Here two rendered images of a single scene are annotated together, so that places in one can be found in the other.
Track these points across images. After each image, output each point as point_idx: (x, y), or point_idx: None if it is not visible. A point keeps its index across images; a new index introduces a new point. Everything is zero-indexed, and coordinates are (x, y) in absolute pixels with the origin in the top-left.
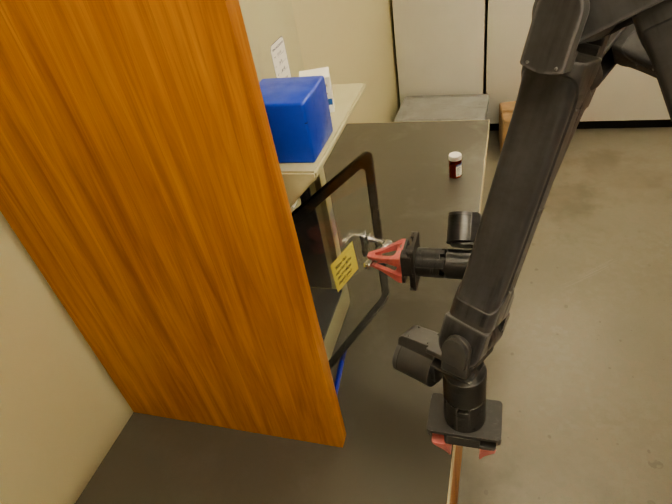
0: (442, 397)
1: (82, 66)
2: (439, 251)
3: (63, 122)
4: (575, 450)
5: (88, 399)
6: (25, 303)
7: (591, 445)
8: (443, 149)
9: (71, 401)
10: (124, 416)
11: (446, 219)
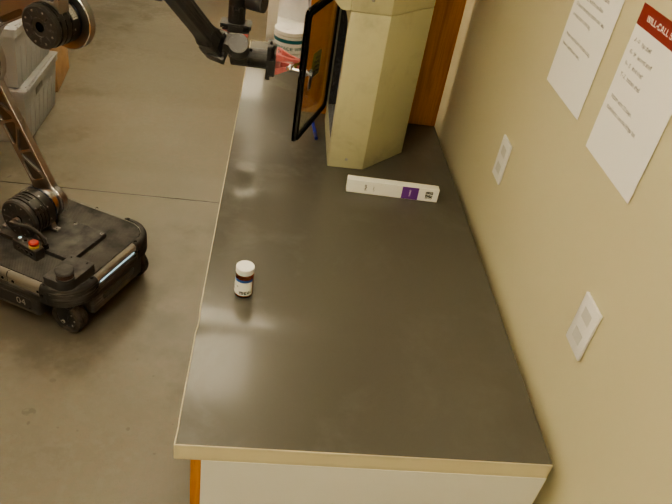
0: (246, 25)
1: None
2: (252, 47)
3: None
4: (104, 417)
5: (446, 91)
6: (466, 18)
7: (86, 423)
8: (265, 352)
9: (447, 79)
10: (440, 128)
11: (251, 229)
